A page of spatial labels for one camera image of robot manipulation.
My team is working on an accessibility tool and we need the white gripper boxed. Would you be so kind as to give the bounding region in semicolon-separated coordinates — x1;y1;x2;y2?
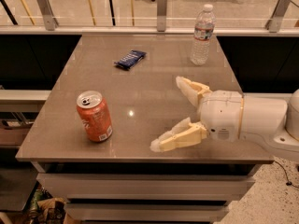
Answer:
149;77;243;152

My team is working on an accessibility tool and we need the orange soda can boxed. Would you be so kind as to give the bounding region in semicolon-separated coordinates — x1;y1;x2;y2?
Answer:
77;91;113;142

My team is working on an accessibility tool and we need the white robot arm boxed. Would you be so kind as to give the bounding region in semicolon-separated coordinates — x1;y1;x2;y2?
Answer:
150;77;299;161

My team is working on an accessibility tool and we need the blue snack packet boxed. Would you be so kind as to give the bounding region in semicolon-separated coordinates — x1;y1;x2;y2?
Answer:
115;50;146;70

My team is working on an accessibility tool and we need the clear plastic water bottle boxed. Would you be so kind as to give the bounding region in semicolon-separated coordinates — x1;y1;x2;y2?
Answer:
191;4;215;65

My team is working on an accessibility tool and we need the grey drawer cabinet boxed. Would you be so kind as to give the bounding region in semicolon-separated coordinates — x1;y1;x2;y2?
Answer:
17;35;273;224

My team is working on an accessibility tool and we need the upper grey drawer front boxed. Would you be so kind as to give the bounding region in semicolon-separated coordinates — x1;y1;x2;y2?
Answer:
37;174;255;201

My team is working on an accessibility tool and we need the grey drawer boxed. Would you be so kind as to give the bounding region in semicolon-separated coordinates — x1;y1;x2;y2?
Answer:
65;203;228;222
37;174;255;201

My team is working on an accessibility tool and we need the lower grey drawer front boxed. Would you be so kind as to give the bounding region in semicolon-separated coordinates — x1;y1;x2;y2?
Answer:
65;203;228;222

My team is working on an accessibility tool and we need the cardboard clutter on floor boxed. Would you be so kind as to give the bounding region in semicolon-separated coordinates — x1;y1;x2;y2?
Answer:
29;189;81;224

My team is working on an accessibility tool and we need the middle metal railing post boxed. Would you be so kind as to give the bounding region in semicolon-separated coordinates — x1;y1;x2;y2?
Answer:
156;0;167;32

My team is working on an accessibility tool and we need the metal railing post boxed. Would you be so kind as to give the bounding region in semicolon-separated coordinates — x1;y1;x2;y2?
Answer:
156;0;167;32
265;0;291;33
36;0;58;31

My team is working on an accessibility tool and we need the black floor cable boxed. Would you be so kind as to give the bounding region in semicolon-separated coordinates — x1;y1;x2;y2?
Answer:
274;161;299;189

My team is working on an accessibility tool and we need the right metal railing post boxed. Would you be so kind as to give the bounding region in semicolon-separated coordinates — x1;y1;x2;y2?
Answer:
265;0;291;33

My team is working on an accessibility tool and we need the left metal railing post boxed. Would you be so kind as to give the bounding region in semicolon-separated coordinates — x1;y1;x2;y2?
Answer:
36;0;58;31

